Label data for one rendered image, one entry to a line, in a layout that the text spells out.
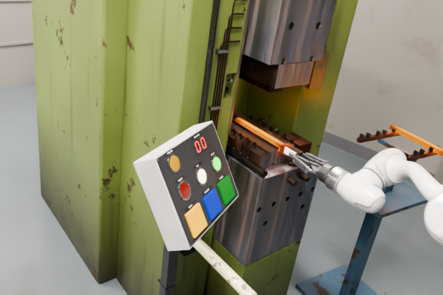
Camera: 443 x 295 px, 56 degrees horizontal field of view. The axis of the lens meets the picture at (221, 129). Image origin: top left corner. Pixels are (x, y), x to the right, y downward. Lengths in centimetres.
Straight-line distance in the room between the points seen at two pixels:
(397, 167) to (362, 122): 268
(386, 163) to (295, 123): 58
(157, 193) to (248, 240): 76
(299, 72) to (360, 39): 250
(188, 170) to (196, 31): 49
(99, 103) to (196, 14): 67
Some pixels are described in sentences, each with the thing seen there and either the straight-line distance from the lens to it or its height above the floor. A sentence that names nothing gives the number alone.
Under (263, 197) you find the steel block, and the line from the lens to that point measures 174.
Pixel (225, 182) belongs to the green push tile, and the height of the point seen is 103.
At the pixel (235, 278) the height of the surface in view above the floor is 64.
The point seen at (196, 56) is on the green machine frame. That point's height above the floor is 137.
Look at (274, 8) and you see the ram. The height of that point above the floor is 156.
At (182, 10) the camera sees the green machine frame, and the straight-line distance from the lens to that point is 146.
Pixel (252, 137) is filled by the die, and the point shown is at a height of 99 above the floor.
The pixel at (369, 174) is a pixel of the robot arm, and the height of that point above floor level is 107.
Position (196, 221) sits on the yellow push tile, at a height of 101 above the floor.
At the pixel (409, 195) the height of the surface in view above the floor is 75.
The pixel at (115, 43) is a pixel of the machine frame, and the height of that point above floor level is 131.
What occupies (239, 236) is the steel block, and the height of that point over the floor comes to 59.
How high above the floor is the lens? 175
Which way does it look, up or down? 24 degrees down
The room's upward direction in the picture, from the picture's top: 8 degrees clockwise
